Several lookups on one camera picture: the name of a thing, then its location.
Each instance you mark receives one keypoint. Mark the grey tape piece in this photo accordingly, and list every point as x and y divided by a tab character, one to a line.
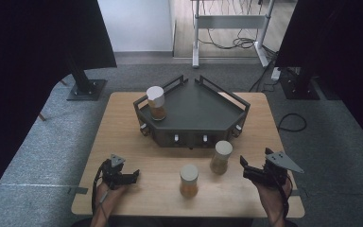
298	192
78	190

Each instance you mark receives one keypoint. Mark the white desk frame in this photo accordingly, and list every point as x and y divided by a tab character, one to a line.
230	22

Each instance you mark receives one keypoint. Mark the person's dark clothing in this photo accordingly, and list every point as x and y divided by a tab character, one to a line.
176	222

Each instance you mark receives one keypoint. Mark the person's right hand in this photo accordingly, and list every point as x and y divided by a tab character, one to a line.
272	197

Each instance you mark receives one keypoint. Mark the white power strip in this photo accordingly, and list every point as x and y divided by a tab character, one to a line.
275	74

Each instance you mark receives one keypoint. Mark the glass jar orange spice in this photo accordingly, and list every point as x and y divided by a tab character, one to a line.
189	172

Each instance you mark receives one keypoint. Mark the black stand with base plate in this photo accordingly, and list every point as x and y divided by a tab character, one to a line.
301	86
82	85

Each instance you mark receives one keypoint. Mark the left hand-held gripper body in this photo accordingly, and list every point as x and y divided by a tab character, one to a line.
113	171

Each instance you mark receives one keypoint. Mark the black corner rack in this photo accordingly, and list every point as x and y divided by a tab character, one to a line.
198	110

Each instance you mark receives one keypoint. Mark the person's left hand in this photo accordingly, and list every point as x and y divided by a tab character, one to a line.
108	195

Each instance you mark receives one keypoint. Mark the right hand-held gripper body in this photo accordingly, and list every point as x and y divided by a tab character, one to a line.
275	170

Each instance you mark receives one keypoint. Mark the black curtain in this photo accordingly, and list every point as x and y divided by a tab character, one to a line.
343	47
28	63

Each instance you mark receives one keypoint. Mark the glass jar dark brown spice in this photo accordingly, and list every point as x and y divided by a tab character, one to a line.
156	94

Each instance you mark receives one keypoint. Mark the glass jar pale brown spice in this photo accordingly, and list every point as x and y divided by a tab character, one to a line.
223	148

